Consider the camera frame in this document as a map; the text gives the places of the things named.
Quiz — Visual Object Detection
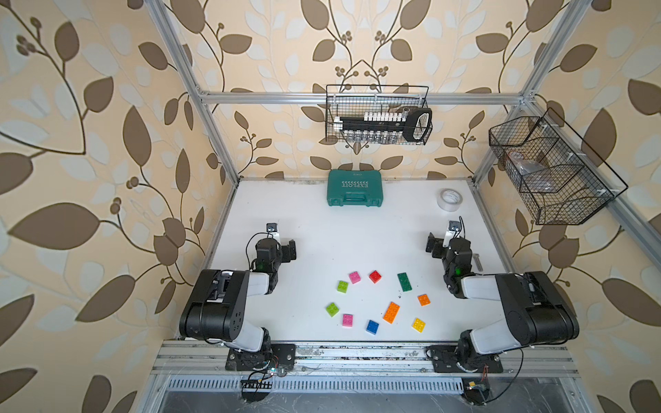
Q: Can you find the yellow lego brick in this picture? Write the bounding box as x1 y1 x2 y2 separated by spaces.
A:
411 318 426 333

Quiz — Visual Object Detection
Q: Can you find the clear tape roll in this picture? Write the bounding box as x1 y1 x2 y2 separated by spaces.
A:
437 189 463 213

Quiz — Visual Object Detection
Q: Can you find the lime green lego brick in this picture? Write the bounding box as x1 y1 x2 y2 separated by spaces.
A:
337 280 349 294
325 302 339 318

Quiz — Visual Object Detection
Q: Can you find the pink lego brick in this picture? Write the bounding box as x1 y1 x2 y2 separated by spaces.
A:
349 271 361 284
342 314 354 328

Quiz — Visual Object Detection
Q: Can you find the black wire basket right wall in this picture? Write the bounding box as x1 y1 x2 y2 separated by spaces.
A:
489 108 628 225

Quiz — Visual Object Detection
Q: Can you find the blue lego brick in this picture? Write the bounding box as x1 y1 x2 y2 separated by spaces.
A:
366 320 380 336

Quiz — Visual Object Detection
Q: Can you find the dark green long lego brick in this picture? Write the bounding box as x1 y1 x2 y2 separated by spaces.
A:
397 273 412 293

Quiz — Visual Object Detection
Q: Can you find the green plastic tool case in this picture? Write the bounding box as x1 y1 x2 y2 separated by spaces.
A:
326 170 384 208

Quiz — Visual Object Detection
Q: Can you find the black wire basket back wall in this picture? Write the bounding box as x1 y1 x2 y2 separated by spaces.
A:
325 84 433 146

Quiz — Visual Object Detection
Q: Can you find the red lego brick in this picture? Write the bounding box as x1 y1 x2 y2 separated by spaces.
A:
368 270 382 284

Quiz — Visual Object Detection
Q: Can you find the black white tool in basket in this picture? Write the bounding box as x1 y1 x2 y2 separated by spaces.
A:
330 107 433 145

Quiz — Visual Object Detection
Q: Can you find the plastic bag in basket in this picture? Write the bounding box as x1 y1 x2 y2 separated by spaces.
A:
510 151 555 194

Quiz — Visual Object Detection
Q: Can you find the small orange lego brick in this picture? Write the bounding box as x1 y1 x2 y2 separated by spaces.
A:
418 294 431 306

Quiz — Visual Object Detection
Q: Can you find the long orange lego brick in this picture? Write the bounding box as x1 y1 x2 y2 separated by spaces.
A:
382 302 400 325

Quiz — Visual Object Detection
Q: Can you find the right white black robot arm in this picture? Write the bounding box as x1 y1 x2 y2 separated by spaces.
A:
425 233 579 362

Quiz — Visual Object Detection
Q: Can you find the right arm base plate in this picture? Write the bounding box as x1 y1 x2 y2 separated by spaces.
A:
425 345 504 373

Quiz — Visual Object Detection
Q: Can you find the silver bolt on table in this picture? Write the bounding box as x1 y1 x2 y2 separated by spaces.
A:
473 254 484 272

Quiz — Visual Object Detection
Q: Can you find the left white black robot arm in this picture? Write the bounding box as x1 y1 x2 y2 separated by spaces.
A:
179 236 297 354

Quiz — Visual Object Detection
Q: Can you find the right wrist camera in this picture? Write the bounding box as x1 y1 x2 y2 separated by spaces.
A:
446 220 463 239

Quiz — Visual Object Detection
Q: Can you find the black wire basket wall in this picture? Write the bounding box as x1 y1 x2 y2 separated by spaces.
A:
489 108 628 225
325 84 433 146

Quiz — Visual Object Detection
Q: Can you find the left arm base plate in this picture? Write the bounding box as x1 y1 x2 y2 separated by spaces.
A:
225 343 296 372

